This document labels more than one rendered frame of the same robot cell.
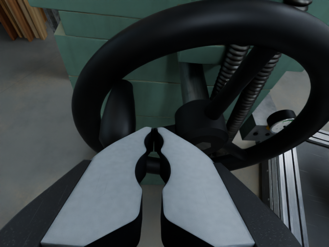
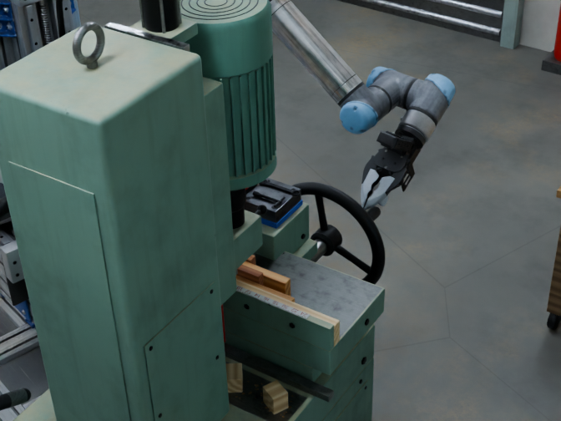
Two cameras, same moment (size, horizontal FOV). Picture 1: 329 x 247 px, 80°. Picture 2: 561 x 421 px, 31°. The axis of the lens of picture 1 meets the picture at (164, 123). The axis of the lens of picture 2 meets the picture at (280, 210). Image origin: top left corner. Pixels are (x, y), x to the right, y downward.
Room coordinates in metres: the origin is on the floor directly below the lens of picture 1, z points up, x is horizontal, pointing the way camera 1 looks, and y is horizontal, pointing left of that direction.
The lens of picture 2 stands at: (1.44, 1.19, 2.16)
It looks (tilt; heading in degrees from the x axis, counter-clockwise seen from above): 35 degrees down; 227
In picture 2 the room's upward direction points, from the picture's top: 2 degrees counter-clockwise
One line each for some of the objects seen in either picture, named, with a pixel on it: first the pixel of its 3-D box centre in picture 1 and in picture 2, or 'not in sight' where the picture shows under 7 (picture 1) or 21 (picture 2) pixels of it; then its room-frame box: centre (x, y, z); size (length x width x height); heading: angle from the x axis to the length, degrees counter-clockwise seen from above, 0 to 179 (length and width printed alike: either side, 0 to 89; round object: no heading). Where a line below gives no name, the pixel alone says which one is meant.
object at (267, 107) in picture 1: (256, 116); not in sight; (0.39, -0.26, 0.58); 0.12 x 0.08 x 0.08; 13
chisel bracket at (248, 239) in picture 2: not in sight; (224, 246); (0.49, 0.03, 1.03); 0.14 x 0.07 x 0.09; 13
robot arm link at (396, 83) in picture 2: not in sight; (389, 90); (-0.16, -0.13, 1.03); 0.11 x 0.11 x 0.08; 11
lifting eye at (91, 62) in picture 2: not in sight; (88, 45); (0.76, 0.09, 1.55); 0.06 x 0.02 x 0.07; 13
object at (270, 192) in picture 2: not in sight; (261, 197); (0.30, -0.08, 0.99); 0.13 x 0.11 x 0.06; 103
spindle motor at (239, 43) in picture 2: not in sight; (221, 88); (0.47, 0.03, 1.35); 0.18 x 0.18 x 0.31
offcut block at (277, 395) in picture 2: not in sight; (275, 397); (0.56, 0.22, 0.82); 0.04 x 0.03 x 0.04; 77
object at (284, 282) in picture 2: not in sight; (233, 269); (0.45, -0.01, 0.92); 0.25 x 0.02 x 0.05; 103
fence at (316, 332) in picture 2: not in sight; (197, 283); (0.52, -0.02, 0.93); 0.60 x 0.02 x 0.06; 103
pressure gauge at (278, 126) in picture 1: (279, 122); not in sight; (0.32, -0.27, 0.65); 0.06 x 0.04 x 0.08; 103
